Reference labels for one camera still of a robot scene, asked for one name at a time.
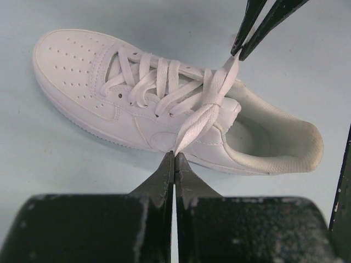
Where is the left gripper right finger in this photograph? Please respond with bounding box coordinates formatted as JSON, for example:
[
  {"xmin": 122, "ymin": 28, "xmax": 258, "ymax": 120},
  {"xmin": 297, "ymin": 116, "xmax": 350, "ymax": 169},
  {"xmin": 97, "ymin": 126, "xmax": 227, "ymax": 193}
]
[{"xmin": 174, "ymin": 153, "xmax": 342, "ymax": 262}]

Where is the white sneaker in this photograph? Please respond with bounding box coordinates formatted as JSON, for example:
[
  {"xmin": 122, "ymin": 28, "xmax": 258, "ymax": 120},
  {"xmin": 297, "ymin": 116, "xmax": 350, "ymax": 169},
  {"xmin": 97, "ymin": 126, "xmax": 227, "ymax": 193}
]
[{"xmin": 32, "ymin": 29, "xmax": 324, "ymax": 175}]

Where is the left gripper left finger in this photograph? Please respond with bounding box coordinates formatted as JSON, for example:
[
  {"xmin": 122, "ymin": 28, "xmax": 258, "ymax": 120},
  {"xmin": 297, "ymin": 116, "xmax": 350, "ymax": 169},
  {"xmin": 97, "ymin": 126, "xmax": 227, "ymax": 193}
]
[{"xmin": 1, "ymin": 152, "xmax": 175, "ymax": 262}]

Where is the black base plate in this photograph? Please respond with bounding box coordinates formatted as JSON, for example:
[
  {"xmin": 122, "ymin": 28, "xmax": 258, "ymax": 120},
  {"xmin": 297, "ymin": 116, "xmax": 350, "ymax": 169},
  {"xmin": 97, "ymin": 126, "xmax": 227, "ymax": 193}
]
[{"xmin": 329, "ymin": 131, "xmax": 351, "ymax": 262}]

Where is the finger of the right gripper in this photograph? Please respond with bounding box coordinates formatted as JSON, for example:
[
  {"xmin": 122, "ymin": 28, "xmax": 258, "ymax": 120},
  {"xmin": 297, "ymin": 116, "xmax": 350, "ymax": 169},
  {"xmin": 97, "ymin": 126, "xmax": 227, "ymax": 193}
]
[
  {"xmin": 231, "ymin": 0, "xmax": 267, "ymax": 56},
  {"xmin": 239, "ymin": 0, "xmax": 308, "ymax": 61}
]

